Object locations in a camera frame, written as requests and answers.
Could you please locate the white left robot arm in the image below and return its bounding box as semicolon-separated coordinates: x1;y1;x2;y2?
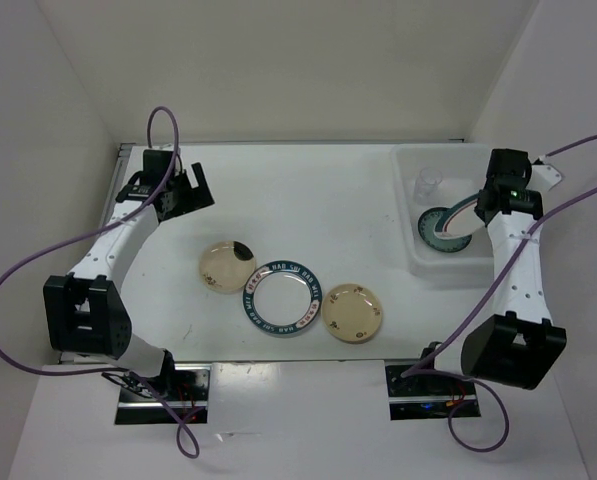
43;149;214;400

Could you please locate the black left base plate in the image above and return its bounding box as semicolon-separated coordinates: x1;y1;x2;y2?
107;363;212;425

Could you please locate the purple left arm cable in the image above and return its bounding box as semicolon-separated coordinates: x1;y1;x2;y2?
0;105;202;460

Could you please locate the white plate green red rim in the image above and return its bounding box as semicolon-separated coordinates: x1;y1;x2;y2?
435;193;485;239

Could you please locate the beige plate with black patch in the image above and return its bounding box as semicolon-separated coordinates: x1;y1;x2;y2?
198;240;257;293

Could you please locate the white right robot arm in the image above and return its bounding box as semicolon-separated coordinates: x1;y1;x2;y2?
461;149;567;390

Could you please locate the aluminium table edge rail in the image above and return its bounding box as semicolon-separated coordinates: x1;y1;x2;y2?
43;144;141;361

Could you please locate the clear plastic cup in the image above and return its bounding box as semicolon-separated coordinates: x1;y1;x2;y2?
414;167;443;205

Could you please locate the translucent plastic bin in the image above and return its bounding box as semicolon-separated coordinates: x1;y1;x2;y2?
391;143;493;288

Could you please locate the blue floral small plate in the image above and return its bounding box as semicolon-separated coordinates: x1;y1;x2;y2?
417;207;472;254

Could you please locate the beige plate with calligraphy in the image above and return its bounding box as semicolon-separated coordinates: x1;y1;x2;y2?
321;283;383;344

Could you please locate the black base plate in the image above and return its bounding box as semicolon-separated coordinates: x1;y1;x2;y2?
384;361;481;421
107;363;212;425

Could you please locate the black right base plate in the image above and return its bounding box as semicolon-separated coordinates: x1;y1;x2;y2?
384;361;481;421

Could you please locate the white plate teal lettered rim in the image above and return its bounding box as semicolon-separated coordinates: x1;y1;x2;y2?
242;260;323;337

